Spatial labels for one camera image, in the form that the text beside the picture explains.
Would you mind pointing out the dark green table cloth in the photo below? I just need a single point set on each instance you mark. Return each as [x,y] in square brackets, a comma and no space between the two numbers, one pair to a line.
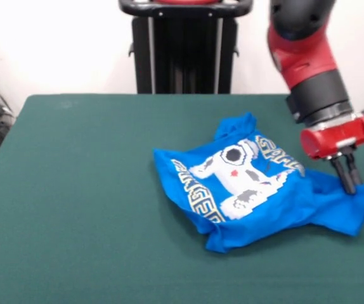
[106,221]

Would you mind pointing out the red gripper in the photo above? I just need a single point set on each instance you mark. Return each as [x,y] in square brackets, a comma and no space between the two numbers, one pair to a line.
[337,139]

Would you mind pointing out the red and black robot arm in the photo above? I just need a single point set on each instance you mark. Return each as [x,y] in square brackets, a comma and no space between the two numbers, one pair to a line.
[309,63]

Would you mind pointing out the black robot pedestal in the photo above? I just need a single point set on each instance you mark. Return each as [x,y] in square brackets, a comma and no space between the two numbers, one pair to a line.
[185,47]

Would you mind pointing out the blue game-controller print t-shirt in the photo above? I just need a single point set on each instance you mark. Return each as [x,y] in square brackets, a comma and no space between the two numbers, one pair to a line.
[296,209]

